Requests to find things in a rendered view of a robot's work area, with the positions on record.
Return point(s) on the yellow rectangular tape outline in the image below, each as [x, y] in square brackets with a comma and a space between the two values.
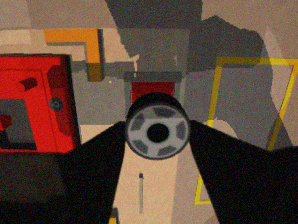
[251, 60]

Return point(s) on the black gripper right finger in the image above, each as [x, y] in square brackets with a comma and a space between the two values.
[245, 184]

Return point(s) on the black wheel with grey rim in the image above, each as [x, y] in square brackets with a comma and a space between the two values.
[157, 108]

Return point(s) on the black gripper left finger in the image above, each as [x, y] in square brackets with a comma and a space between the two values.
[81, 183]

